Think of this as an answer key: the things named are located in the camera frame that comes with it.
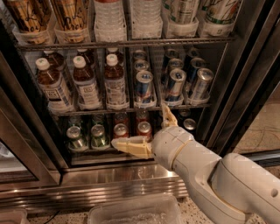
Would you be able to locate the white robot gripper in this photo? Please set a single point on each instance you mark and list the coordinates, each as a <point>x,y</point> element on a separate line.
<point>168,146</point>

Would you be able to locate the tea bottle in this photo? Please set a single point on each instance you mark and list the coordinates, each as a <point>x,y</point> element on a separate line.
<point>86,85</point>
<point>115,85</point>
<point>54,86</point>

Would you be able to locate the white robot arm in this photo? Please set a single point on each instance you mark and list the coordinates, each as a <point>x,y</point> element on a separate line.
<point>228,190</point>

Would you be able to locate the stainless steel fridge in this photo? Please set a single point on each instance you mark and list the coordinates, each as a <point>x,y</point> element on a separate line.
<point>89,178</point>

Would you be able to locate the left clear water bottle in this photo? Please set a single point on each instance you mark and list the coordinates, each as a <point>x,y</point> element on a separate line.
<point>109,24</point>

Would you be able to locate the clear water bottle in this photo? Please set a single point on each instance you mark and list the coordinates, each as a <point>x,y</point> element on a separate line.
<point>109,24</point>
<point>145,17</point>

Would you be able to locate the right fridge glass door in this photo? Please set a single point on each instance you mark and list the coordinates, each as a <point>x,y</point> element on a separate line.
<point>247,75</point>

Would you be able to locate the fridge glass door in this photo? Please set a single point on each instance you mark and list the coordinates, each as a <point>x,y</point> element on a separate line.
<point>20,133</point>
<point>247,75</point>

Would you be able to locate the right clear water bottle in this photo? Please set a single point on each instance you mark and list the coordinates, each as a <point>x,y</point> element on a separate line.
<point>145,17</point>

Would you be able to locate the left fridge glass door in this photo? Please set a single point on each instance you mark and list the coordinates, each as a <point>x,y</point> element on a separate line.
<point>20,133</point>

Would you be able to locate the gold top-shelf can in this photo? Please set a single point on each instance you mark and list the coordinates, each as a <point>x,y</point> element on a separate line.
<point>72,20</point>
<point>31,17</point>

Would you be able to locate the left gold top-shelf can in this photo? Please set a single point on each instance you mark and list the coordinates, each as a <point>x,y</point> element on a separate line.
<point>31,17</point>

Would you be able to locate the right red soda can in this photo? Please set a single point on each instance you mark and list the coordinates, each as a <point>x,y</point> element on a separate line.
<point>144,129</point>

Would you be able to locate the red soda can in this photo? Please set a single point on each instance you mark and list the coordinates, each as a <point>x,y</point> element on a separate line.
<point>121,130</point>
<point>144,129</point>

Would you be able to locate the left red soda can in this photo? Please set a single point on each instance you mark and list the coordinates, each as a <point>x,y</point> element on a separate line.
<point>121,130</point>

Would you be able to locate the right dark blue soda can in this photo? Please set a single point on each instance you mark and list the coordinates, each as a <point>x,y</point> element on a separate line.
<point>190,125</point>

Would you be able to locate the front left energy drink can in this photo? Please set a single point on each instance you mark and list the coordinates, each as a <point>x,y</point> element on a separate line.
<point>144,82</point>

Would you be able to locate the energy drink can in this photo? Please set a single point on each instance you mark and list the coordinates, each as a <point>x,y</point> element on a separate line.
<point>201,84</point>
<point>174,86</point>
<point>144,82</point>

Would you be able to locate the front middle energy drink can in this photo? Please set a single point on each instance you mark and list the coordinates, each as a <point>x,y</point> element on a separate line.
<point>174,86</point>

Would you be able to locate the green soda can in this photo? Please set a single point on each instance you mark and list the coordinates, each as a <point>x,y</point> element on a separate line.
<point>76,140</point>
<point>99,138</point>

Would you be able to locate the front right energy drink can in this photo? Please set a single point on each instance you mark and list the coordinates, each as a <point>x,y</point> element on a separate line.
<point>201,84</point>

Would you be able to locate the clear plastic bin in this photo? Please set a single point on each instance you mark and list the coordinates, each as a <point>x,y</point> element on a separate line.
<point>150,209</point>

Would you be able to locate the left green soda can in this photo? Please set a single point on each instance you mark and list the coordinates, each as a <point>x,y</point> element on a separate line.
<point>76,140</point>

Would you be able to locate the left green-white tall can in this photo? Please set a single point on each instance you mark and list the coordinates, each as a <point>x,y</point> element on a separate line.
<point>179,18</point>

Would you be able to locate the green-white tall can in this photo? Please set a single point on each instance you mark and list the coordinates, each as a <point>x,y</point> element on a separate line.
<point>217,17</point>
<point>179,18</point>

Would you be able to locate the right green-white tall can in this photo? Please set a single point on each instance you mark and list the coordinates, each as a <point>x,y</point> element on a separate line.
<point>217,17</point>

